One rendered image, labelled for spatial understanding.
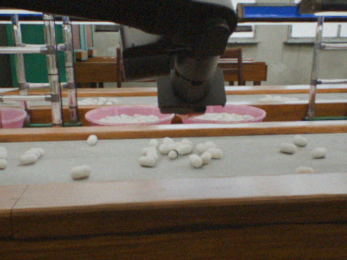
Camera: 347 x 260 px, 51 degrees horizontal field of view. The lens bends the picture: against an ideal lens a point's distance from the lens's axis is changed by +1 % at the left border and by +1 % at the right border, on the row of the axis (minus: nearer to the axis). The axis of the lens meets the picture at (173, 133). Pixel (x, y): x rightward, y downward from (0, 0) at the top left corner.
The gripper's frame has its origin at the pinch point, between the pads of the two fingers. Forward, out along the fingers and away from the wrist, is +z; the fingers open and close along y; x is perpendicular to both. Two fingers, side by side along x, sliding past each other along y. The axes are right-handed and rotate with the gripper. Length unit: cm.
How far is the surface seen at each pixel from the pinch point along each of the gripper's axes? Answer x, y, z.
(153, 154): 2.0, 5.4, 13.7
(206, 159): 3.9, -5.2, 12.7
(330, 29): -338, -291, 376
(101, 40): -336, 67, 393
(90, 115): -24, 23, 44
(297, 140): -3.4, -29.1, 21.5
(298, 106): -30, -48, 54
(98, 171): 5.6, 16.2, 12.3
